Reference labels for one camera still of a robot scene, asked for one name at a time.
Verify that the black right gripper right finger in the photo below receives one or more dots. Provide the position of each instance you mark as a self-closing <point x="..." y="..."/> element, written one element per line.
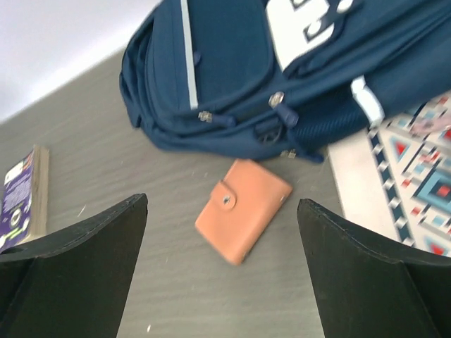
<point x="367" y="285"/>

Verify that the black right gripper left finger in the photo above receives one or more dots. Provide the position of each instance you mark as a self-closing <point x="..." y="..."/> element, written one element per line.
<point x="74" y="282"/>

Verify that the navy blue student backpack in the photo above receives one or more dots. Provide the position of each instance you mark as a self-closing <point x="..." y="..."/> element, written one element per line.
<point x="257" y="79"/>

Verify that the purple paperback book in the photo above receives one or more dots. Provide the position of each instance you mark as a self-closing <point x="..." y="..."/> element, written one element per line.
<point x="25" y="199"/>

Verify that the patterned white placemat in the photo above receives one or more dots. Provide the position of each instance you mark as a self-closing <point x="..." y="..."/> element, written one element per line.
<point x="396" y="183"/>

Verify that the tan leather wallet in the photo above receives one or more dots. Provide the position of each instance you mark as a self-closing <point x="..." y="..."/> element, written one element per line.
<point x="239" y="209"/>

